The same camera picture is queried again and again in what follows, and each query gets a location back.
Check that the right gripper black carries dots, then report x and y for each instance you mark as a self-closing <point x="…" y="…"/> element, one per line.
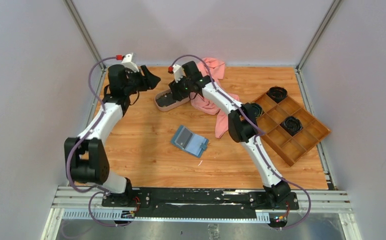
<point x="176" y="87"/>

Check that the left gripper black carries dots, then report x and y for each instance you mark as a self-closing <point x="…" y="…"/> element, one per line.
<point x="149" y="81"/>

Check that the black VIP card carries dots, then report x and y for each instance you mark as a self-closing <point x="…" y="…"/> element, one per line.
<point x="183" y="138"/>

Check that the blue leather card holder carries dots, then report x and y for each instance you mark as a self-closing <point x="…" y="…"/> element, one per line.
<point x="189" y="142"/>

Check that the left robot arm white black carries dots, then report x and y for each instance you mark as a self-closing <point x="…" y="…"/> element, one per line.
<point x="85" y="157"/>

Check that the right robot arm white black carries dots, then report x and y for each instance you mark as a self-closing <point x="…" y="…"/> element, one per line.
<point x="242" y="128"/>

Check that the pink oval tray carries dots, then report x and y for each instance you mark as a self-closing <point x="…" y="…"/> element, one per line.
<point x="165" y="101"/>

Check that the pink cloth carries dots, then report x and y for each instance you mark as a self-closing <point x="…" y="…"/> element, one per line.
<point x="217" y="69"/>

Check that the black tape roll upper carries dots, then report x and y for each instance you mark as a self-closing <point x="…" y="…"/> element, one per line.
<point x="277" y="94"/>

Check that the black tape roll lower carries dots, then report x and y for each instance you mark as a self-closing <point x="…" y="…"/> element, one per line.
<point x="292" y="125"/>

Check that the wooden compartment tray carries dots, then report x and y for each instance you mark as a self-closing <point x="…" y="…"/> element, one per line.
<point x="289" y="148"/>

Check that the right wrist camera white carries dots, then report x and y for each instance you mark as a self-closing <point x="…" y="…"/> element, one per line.
<point x="178" y="72"/>

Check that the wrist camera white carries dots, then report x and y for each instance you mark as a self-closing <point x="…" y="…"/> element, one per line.
<point x="178" y="72"/>
<point x="128" y="62"/>

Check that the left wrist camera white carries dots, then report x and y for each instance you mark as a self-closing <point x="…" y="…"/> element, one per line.
<point x="128" y="62"/>

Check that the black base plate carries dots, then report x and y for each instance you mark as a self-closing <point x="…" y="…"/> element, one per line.
<point x="199" y="203"/>

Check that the aluminium rail frame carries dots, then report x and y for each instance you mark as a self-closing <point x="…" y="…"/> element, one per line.
<point x="322" y="201"/>

